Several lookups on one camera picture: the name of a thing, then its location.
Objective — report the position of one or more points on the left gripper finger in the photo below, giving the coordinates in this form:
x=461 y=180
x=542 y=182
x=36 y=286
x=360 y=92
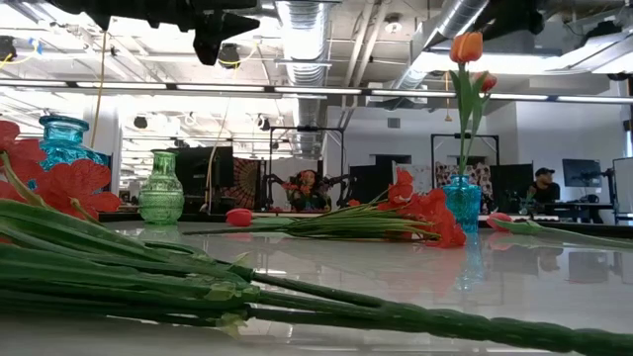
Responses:
x=215 y=32

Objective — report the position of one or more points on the red artificial tulip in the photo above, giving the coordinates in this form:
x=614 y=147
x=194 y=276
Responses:
x=498 y=220
x=239 y=217

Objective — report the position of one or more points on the orange artificial tulip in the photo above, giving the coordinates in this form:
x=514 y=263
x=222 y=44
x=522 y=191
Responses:
x=467 y=47
x=487 y=81

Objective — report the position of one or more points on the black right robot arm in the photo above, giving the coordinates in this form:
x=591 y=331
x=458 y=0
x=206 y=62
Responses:
x=509 y=15

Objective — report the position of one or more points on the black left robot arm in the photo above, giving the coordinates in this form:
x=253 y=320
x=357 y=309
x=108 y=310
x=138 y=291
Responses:
x=89 y=7

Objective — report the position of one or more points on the green glass vase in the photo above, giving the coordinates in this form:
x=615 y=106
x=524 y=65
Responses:
x=160 y=198

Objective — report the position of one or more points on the wide blue glass vase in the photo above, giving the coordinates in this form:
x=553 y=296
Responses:
x=64 y=143

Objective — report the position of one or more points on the slim blue glass vase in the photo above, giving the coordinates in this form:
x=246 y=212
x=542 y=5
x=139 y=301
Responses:
x=462 y=203

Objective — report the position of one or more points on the black ceiling dome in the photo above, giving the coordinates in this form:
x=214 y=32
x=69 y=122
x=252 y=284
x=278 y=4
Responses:
x=229 y=55

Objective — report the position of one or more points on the long ceiling light strip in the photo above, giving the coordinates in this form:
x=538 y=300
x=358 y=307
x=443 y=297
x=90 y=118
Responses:
x=222 y=87

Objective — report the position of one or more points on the large black monitor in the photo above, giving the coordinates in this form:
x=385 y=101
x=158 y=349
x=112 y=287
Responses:
x=203 y=173

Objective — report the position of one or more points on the mandala tapestry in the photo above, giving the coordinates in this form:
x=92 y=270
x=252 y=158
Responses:
x=244 y=183

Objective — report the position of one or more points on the background black robot rig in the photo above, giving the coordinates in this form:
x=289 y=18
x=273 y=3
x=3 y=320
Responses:
x=271 y=183

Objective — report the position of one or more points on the person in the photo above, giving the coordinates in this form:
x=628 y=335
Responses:
x=306 y=190
x=544 y=188

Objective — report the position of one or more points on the black partition panel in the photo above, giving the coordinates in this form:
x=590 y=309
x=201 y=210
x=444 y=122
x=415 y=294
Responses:
x=512 y=183
x=368 y=183

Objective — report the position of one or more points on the white floral cloth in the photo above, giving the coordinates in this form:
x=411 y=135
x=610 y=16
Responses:
x=420 y=175

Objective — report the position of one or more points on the dark floral cloth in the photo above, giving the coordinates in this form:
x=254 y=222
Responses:
x=477 y=173

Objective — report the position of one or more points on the dark office desk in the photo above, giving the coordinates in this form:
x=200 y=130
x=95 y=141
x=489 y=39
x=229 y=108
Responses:
x=583 y=205

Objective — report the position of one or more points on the whiteboard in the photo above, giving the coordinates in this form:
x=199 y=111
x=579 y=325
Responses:
x=624 y=183

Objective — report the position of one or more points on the silver ventilation duct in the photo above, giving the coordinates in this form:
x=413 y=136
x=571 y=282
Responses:
x=457 y=17
x=304 y=39

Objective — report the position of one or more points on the black metal table frame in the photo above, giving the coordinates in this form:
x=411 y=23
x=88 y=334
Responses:
x=207 y=216

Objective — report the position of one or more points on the thin black background frame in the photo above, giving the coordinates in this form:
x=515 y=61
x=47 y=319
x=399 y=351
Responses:
x=465 y=135

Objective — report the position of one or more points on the dark wall monitor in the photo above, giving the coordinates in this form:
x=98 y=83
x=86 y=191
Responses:
x=581 y=173

